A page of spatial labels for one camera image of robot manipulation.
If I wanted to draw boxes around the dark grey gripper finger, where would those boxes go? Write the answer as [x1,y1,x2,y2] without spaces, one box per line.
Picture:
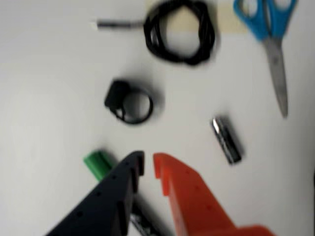
[45,150,146,236]

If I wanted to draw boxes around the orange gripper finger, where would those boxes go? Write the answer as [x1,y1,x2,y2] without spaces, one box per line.
[153,152,274,236]

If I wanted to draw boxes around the green capped black marker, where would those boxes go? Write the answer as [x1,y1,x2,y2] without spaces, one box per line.
[83,148,159,236]

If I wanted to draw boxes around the black cylindrical battery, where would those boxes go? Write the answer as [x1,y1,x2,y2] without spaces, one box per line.
[210,115,243,165]

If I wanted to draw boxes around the beige masking tape patch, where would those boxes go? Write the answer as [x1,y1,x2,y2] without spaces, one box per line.
[146,0,247,34]

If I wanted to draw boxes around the black ring clip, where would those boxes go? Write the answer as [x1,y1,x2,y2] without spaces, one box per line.
[104,78,155,126]

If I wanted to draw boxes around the coiled black usb cable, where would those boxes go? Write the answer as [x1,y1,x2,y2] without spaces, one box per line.
[89,0,220,67]

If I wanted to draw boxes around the blue handled scissors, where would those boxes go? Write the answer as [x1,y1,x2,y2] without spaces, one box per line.
[232,0,299,119]

